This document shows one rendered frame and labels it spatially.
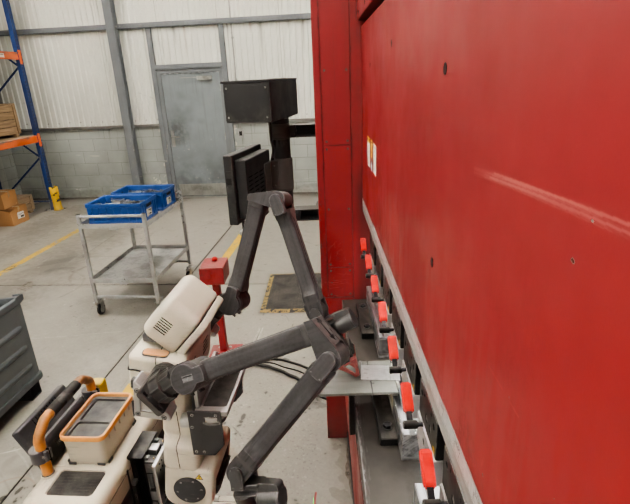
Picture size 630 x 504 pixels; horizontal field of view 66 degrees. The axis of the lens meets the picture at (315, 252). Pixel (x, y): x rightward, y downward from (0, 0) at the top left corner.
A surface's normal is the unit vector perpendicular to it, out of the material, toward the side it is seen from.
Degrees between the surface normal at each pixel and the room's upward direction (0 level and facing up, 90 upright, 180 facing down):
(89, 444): 92
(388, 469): 0
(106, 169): 90
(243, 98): 90
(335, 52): 90
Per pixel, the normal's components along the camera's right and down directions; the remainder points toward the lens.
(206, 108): -0.08, 0.34
